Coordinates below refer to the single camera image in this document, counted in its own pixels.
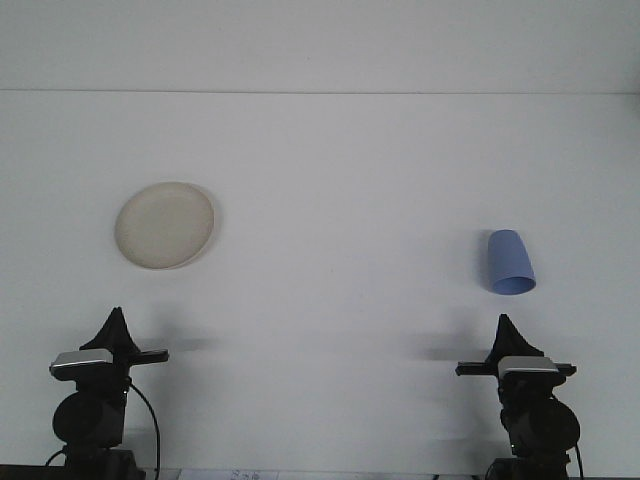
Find white printed paper sheet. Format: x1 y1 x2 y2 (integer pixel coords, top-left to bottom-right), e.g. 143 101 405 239
174 467 266 480

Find pale blue cup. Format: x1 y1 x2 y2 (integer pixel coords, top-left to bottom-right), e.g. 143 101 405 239
481 228 538 297

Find pale round plate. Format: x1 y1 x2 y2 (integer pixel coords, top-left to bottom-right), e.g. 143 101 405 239
113 180 219 272

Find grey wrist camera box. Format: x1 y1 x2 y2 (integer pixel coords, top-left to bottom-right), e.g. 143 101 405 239
48 349 113 382
496 355 560 387

